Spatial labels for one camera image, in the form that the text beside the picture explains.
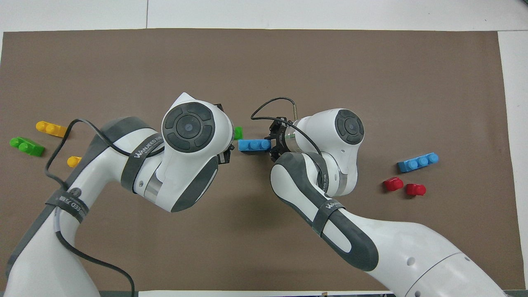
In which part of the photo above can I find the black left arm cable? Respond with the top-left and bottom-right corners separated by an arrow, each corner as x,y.
45,119 -> 165,297

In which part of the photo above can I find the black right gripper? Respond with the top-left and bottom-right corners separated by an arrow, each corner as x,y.
214,103 -> 286,165

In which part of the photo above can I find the brown table mat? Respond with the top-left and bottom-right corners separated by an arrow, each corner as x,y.
0,28 -> 525,291

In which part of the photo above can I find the blue three-stud toy block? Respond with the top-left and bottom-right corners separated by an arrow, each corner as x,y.
397,153 -> 439,173
238,139 -> 271,154

